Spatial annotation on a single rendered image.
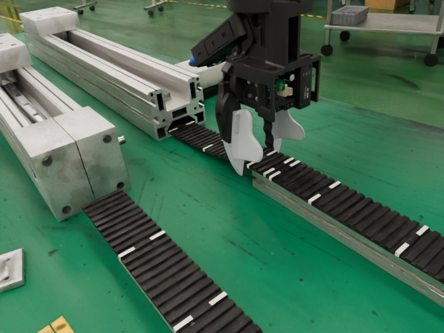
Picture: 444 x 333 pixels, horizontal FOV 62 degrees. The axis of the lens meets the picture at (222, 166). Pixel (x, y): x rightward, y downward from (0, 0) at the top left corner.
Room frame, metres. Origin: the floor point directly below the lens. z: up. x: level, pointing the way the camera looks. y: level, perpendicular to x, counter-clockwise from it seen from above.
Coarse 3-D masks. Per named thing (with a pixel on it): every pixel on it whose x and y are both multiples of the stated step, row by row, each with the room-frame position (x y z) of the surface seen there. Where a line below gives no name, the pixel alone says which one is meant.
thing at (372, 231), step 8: (384, 208) 0.28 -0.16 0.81; (376, 216) 0.27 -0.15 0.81; (384, 216) 0.28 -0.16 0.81; (392, 216) 0.27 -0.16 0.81; (360, 224) 0.27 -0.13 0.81; (368, 224) 0.26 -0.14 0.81; (376, 224) 0.27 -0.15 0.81; (384, 224) 0.26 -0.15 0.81; (360, 232) 0.26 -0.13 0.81; (368, 232) 0.25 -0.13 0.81; (376, 232) 0.25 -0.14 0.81
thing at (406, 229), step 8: (400, 216) 0.27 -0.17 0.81; (392, 224) 0.26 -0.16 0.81; (400, 224) 0.26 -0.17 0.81; (408, 224) 0.26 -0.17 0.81; (416, 224) 0.26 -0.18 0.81; (384, 232) 0.25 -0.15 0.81; (392, 232) 0.25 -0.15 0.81; (400, 232) 0.25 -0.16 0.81; (408, 232) 0.25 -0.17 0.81; (376, 240) 0.24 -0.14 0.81; (384, 240) 0.24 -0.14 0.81; (392, 240) 0.24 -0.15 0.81; (400, 240) 0.24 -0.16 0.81; (384, 248) 0.23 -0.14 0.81; (392, 248) 0.23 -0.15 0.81
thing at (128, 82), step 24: (48, 48) 0.98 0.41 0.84; (72, 48) 0.85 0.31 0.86; (96, 48) 0.90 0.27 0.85; (120, 48) 0.81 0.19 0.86; (72, 72) 0.85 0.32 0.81; (96, 72) 0.71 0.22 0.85; (120, 72) 0.65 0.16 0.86; (144, 72) 0.70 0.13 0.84; (168, 72) 0.63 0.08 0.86; (96, 96) 0.74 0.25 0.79; (120, 96) 0.63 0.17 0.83; (144, 96) 0.55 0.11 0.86; (168, 96) 0.60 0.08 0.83; (192, 96) 0.59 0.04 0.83; (144, 120) 0.56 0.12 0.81; (168, 120) 0.55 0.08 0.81; (192, 120) 0.59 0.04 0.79
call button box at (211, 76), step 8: (176, 64) 0.74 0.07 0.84; (184, 64) 0.74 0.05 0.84; (192, 64) 0.72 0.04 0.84; (224, 64) 0.72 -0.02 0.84; (192, 72) 0.69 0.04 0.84; (200, 72) 0.69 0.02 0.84; (208, 72) 0.70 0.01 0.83; (216, 72) 0.71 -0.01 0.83; (208, 80) 0.70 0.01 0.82; (216, 80) 0.71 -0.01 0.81; (208, 88) 0.70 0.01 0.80; (216, 88) 0.71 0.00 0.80; (208, 96) 0.70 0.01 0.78
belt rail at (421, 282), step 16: (256, 176) 0.38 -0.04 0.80; (272, 192) 0.36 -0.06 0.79; (288, 192) 0.34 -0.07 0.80; (288, 208) 0.34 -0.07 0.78; (304, 208) 0.33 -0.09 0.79; (320, 224) 0.30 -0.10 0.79; (336, 224) 0.28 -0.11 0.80; (352, 240) 0.27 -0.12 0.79; (368, 240) 0.25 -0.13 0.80; (368, 256) 0.25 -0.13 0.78; (384, 256) 0.24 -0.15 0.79; (400, 272) 0.22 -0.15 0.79; (416, 272) 0.21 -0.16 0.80; (416, 288) 0.21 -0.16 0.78; (432, 288) 0.20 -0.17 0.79
